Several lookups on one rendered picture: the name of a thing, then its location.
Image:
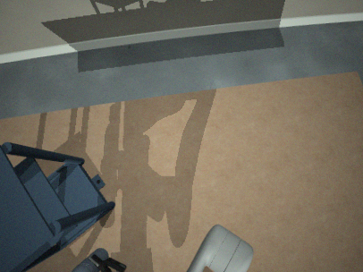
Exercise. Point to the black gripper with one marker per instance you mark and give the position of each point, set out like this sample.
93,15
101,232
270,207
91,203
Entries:
105,264

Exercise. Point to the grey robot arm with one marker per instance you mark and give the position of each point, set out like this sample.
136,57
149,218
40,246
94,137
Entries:
222,251

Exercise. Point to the blue shelving unit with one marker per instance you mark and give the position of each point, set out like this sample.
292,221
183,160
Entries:
28,223

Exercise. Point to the grey-blue bottle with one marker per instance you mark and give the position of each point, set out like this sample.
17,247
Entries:
87,266

